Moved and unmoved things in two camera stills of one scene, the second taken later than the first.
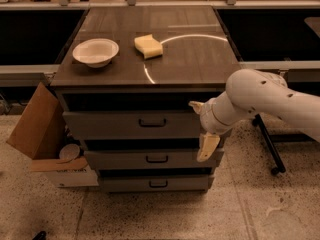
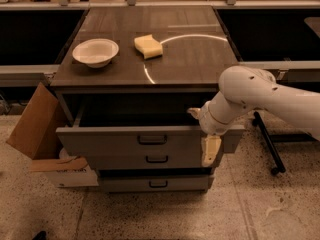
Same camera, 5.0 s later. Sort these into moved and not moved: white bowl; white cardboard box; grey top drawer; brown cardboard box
Moved: grey top drawer
Not moved: brown cardboard box; white bowl; white cardboard box
